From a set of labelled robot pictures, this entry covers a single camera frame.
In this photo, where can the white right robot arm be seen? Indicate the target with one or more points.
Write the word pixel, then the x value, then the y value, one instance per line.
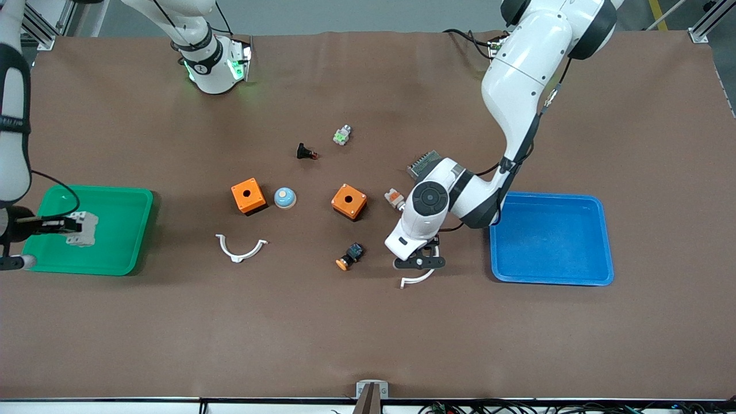
pixel 210 69

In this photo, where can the aluminium frame profile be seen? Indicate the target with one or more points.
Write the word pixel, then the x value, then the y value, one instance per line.
pixel 40 26
pixel 710 22

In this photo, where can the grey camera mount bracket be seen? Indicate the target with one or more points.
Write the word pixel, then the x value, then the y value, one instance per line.
pixel 372 390

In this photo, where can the grey red circuit breaker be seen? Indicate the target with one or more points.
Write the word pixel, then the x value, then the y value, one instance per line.
pixel 86 237

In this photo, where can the green plastic tray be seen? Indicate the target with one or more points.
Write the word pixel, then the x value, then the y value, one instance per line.
pixel 115 230

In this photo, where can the green white switch module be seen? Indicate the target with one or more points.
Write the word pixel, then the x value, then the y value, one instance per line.
pixel 342 135

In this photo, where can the orange push button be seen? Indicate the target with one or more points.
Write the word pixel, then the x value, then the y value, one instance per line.
pixel 349 257

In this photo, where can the orange button box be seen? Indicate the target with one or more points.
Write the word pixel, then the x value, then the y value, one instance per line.
pixel 349 201
pixel 248 196

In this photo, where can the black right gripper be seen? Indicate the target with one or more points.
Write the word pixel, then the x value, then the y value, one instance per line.
pixel 22 224

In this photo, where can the metal mesh power supply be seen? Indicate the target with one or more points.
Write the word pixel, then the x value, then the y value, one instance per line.
pixel 422 162

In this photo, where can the red orange white switch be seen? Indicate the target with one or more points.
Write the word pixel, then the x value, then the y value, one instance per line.
pixel 393 197

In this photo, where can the small white arc clamp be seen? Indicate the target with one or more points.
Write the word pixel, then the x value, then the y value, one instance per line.
pixel 238 255

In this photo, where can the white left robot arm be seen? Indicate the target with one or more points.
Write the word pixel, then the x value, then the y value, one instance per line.
pixel 517 86

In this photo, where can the blue dome button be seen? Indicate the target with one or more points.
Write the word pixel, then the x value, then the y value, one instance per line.
pixel 284 198

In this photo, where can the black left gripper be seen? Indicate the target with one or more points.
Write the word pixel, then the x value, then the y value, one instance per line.
pixel 433 242

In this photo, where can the large white arc clamp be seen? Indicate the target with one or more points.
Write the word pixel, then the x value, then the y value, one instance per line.
pixel 417 280

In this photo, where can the blue plastic tray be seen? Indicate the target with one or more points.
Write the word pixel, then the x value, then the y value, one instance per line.
pixel 546 241

